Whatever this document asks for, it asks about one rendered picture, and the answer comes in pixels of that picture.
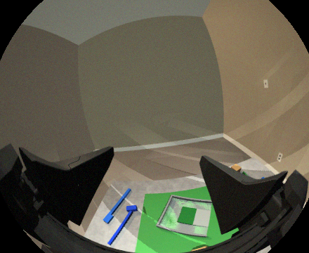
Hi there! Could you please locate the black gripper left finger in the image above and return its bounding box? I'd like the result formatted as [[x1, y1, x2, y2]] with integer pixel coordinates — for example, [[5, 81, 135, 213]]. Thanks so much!
[[19, 146, 114, 226]]

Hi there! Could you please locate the green putting mat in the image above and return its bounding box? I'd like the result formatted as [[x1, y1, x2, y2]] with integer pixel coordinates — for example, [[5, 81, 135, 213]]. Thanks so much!
[[135, 186, 239, 253]]

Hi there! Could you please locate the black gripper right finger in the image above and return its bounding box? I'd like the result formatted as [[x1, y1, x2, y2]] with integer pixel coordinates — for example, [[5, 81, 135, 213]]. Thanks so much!
[[199, 155, 289, 235]]

